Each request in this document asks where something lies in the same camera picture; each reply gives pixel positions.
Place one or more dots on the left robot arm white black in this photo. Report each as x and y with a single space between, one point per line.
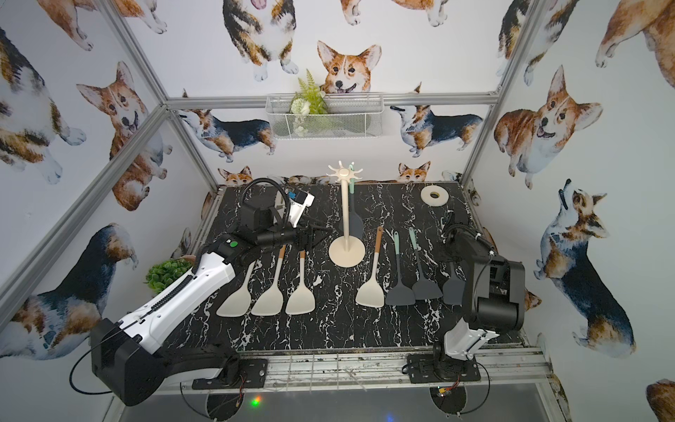
130 357

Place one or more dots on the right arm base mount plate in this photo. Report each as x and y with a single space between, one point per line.
428 368

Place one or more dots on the green potted plant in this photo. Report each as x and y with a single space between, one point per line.
162 275

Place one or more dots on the white tape roll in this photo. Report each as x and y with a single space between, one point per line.
434 196

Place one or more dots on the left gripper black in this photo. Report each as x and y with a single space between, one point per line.
300 233

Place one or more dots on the cream utensil rack stand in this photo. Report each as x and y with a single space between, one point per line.
346 251

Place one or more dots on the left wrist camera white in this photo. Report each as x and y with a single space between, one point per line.
295 213

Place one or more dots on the cream spoon wooden handle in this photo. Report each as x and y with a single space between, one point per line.
237 304

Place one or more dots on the fern and white flower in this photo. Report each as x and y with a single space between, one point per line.
308 100

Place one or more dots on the grey spatula mint handle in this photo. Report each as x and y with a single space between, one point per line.
399 294
356 225

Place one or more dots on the cream slotted turner wooden handle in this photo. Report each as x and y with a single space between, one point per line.
371 294

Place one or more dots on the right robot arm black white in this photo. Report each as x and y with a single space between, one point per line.
493 294

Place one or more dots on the grey turner mint handle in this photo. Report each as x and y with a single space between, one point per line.
423 289

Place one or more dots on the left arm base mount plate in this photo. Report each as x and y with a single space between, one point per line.
246 373

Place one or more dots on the cream spatula wooden handle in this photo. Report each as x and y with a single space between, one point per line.
271 301

